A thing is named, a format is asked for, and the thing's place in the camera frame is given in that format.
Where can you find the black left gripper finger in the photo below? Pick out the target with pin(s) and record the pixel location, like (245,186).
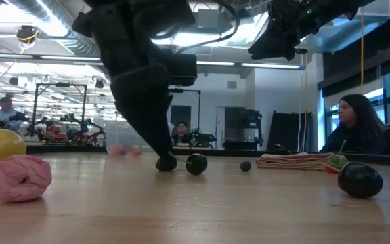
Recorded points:
(141,101)
(169,128)

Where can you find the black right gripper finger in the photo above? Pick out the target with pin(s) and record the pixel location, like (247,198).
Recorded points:
(273,44)

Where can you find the dark toy plum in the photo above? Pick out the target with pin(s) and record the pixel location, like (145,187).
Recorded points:
(166,163)
(196,164)
(360,179)

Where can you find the clear plastic tupperware container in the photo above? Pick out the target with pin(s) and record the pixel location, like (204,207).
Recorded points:
(117,133)

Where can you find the red toy strawberry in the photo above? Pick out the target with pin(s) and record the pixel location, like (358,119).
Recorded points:
(135,150)

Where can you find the small dark toy berry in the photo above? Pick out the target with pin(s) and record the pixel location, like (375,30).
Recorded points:
(245,166)

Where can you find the red strawberry green top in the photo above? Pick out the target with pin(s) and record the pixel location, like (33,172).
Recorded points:
(336,162)

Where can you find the black background robot arm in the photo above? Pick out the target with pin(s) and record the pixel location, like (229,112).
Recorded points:
(83,130)
(46,130)
(203,139)

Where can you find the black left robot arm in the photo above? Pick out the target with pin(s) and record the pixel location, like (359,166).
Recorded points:
(168,13)

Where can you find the person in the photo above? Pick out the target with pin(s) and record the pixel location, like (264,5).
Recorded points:
(5,112)
(181,133)
(357,135)

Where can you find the black equipment cabinet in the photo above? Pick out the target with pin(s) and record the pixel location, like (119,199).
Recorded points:
(242,128)

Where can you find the black leaning panel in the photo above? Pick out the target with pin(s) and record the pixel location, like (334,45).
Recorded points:
(286,132)

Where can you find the dark ceiling camera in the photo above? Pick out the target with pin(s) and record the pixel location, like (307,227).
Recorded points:
(301,51)

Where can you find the black background rig frame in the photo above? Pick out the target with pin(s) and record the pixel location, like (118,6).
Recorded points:
(199,115)
(34,108)

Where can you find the black aluminium table frame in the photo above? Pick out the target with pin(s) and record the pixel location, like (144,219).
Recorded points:
(215,152)

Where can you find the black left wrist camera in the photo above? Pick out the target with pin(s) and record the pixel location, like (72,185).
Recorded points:
(181,69)

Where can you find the rectangular silver ceiling duct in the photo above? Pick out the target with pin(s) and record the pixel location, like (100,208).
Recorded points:
(344,37)

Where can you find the grey wall vent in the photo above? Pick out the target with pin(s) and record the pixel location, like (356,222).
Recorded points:
(232,85)

